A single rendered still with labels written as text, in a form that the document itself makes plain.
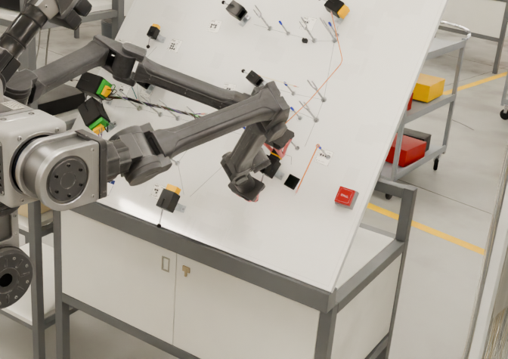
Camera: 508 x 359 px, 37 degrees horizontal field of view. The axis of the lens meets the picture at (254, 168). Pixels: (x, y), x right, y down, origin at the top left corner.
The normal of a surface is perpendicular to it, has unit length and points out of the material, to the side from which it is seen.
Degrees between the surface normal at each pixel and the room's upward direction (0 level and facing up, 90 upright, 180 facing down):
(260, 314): 90
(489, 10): 90
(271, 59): 53
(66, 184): 90
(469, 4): 90
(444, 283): 0
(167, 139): 45
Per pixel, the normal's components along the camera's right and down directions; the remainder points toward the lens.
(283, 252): -0.39, -0.34
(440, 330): 0.07, -0.92
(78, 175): 0.74, 0.31
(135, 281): -0.54, 0.28
